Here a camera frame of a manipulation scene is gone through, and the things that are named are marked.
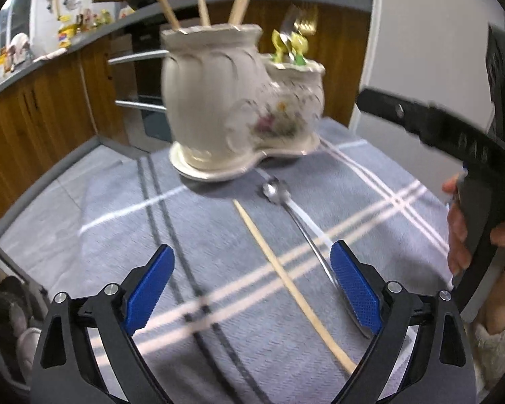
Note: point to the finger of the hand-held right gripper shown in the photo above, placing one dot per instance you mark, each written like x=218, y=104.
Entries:
x=387, y=107

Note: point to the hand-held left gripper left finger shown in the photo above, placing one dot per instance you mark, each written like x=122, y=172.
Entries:
x=149, y=290

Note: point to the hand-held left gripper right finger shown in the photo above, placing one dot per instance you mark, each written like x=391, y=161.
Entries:
x=355, y=286

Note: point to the light wooden chopstick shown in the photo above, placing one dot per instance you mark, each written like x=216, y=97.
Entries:
x=239, y=6
x=286, y=277
x=164, y=4
x=203, y=8

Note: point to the small floral ceramic jar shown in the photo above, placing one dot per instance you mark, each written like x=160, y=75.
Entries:
x=294, y=101

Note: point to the gold spoon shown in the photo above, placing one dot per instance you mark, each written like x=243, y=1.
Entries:
x=307, y=21

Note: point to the silver flower-shaped spoon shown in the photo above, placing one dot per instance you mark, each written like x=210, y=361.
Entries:
x=277, y=191

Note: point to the cream ceramic saucer tray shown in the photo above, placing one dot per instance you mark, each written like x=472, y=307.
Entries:
x=210, y=174

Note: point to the tall cream ceramic jar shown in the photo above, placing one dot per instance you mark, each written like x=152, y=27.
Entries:
x=202, y=96

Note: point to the person's right hand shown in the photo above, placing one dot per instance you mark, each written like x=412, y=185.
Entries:
x=456, y=235

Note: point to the grey striped tablecloth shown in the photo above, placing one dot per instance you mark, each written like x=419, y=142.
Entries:
x=109, y=202

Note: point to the white ceramic bowl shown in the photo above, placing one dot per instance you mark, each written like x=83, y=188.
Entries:
x=29, y=355

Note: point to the wooden kitchen cabinet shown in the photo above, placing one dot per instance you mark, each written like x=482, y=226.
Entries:
x=33, y=134

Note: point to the black built-in oven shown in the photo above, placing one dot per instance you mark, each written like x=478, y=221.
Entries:
x=151, y=88

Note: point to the grey kitchen countertop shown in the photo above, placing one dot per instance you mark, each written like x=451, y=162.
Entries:
x=67, y=57

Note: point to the yellow packet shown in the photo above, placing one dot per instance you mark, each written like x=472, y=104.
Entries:
x=65, y=35

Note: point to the white door frame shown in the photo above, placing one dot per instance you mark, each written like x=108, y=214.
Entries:
x=368, y=50

